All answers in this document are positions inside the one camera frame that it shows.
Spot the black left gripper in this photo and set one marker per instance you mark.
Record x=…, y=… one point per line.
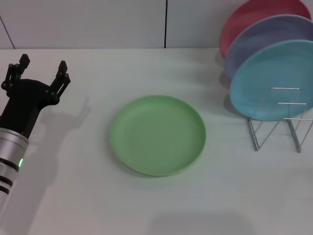
x=23, y=102

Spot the green plastic plate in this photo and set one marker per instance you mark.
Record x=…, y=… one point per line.
x=157, y=135

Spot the red plastic plate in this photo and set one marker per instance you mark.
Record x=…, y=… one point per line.
x=247, y=17

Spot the purple plastic plate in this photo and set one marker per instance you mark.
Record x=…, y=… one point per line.
x=256, y=39

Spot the blue plastic plate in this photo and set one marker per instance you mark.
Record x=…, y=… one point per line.
x=269, y=73

